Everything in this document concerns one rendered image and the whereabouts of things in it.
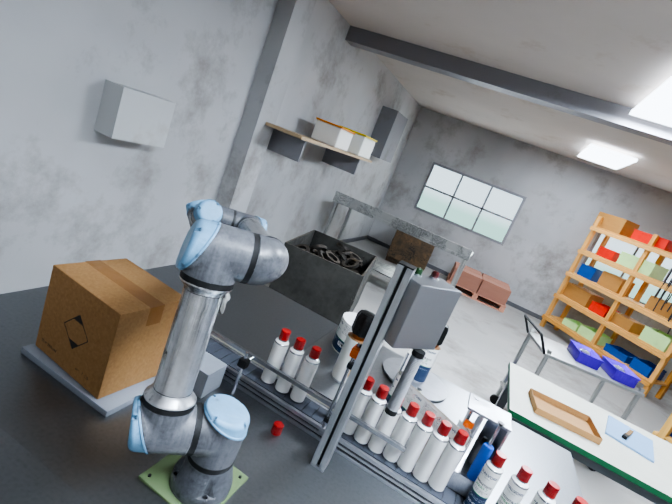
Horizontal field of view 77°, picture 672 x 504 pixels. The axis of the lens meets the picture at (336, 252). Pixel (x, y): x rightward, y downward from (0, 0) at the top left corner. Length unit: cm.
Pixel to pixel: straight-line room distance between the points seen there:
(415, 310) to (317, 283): 286
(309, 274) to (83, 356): 279
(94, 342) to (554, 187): 850
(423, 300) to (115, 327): 81
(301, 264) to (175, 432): 302
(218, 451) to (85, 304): 55
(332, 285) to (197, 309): 303
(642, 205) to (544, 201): 157
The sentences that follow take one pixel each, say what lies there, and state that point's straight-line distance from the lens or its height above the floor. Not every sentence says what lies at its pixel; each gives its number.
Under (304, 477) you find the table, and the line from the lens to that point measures 137.
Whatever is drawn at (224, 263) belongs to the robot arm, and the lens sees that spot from 91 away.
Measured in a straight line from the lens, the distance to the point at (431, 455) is 144.
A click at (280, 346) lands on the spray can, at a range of 148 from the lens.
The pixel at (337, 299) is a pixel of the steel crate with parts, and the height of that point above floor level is 41.
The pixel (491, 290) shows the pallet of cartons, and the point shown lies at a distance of 823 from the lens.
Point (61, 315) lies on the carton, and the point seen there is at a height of 100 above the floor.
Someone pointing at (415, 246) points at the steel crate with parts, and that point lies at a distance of 807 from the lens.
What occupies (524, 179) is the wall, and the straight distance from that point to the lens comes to 909.
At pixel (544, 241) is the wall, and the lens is 911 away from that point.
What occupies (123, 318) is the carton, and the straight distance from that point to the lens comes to 126.
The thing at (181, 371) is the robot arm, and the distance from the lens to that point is 100.
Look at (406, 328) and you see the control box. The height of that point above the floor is 135.
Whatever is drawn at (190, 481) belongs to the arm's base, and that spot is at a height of 89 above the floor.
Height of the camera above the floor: 173
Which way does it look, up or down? 14 degrees down
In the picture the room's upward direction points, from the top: 22 degrees clockwise
